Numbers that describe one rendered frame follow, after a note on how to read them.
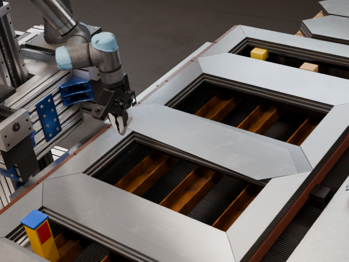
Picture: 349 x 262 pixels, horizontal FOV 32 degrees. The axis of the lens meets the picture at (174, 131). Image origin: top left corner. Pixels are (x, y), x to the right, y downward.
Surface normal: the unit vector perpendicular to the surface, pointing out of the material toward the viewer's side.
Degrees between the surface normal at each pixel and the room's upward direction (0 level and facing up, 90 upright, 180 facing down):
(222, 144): 0
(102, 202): 0
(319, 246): 0
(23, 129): 90
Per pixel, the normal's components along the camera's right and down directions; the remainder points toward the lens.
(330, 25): -0.13, -0.81
